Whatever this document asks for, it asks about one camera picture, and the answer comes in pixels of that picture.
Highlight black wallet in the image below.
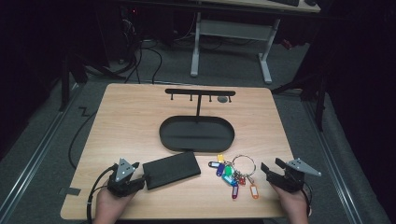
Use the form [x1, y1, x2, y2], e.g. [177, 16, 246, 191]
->
[142, 151, 202, 190]

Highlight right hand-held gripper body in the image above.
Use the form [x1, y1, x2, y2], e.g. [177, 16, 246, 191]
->
[268, 158, 322, 193]

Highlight person's right hand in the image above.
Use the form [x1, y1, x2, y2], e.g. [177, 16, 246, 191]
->
[270, 184, 311, 224]

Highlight person's left hand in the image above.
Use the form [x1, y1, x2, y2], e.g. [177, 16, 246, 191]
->
[92, 186, 136, 224]

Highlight black floor cable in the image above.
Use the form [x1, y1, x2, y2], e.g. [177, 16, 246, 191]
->
[68, 106, 98, 171]

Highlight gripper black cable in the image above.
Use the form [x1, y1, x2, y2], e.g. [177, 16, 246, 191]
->
[86, 166, 119, 224]
[300, 181, 313, 217]

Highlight bundle of black cables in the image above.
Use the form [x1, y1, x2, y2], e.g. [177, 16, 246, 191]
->
[120, 18, 163, 85]

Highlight black keyboard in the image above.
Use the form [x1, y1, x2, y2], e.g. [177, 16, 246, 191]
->
[269, 0, 301, 7]

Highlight key ring with coloured tags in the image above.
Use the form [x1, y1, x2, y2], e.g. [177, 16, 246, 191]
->
[207, 153, 260, 201]

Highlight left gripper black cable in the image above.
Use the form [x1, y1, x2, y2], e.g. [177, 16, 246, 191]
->
[86, 166, 119, 224]

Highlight black key stand with tray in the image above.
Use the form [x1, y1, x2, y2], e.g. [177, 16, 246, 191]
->
[159, 88, 236, 153]

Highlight white-framed desk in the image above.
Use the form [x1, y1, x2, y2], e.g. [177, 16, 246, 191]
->
[190, 0, 321, 85]

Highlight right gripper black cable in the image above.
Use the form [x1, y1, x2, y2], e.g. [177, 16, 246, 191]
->
[300, 181, 313, 217]

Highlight black tape patch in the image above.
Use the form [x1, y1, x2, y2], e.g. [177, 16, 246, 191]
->
[59, 187, 82, 197]

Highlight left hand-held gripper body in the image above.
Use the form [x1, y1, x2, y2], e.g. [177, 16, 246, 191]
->
[106, 157, 146, 198]

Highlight black metal stand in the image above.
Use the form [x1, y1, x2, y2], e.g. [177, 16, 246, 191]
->
[270, 69, 328, 132]
[59, 50, 125, 113]

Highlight metal floor rail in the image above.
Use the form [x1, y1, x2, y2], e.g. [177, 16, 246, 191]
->
[303, 99, 365, 224]
[0, 83, 80, 218]

